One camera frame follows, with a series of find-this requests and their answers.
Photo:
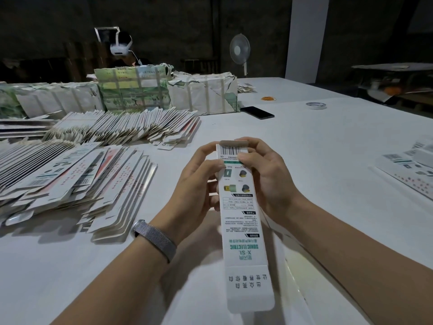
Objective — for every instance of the white head-mounted camera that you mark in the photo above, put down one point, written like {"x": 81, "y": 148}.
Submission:
{"x": 120, "y": 47}

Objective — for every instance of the person's right forearm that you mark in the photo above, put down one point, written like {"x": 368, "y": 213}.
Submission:
{"x": 355, "y": 257}

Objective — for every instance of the row of flat folded cartons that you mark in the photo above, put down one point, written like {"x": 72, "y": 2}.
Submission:
{"x": 128, "y": 126}

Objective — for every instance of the white standing fan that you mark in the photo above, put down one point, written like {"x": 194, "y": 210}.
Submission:
{"x": 240, "y": 49}

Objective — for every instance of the green paper-wrapped bundle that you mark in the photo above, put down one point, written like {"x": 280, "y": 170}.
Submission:
{"x": 133, "y": 88}

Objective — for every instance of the stack of flat grey cartons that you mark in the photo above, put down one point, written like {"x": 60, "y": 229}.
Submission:
{"x": 23, "y": 127}

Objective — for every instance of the small heap of loose cartons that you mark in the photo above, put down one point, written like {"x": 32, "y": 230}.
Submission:
{"x": 246, "y": 87}

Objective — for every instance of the flat white carton with barcode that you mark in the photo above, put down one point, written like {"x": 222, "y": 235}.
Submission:
{"x": 421, "y": 150}

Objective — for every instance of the person's right hand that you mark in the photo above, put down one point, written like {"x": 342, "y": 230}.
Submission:
{"x": 274, "y": 189}

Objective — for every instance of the person's right thumb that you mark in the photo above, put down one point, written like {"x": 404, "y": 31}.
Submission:
{"x": 246, "y": 163}

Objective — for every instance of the silver mesh wristband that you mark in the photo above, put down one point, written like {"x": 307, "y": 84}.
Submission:
{"x": 157, "y": 237}

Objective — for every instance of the person's left thumb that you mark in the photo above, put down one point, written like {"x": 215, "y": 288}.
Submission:
{"x": 214, "y": 168}

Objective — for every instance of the white tape roll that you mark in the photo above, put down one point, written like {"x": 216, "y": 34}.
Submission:
{"x": 316, "y": 105}

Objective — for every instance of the dark background table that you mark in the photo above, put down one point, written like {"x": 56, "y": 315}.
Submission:
{"x": 395, "y": 77}

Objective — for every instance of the black smartphone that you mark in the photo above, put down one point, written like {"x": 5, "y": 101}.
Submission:
{"x": 257, "y": 112}

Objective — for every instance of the white torn paper-wrapped bundle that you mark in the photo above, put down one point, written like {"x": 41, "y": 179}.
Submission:
{"x": 203, "y": 93}

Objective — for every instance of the flat white carton with dots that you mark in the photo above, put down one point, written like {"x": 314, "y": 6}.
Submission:
{"x": 406, "y": 175}

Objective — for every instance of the person's left forearm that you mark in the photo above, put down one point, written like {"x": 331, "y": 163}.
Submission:
{"x": 118, "y": 284}

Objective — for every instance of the pile of flat white cartons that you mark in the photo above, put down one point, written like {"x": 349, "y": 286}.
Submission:
{"x": 74, "y": 182}

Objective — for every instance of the row of white wrapped bundles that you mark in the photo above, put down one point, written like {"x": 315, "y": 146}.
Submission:
{"x": 50, "y": 99}

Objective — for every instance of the orange tape roll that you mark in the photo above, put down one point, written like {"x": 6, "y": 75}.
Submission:
{"x": 268, "y": 98}

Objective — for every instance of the white upright panel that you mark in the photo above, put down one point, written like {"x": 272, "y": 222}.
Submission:
{"x": 306, "y": 40}

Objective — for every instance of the long white printed carton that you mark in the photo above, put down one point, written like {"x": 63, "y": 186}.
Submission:
{"x": 242, "y": 240}

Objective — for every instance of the person's left hand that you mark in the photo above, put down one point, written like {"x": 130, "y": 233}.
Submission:
{"x": 189, "y": 196}

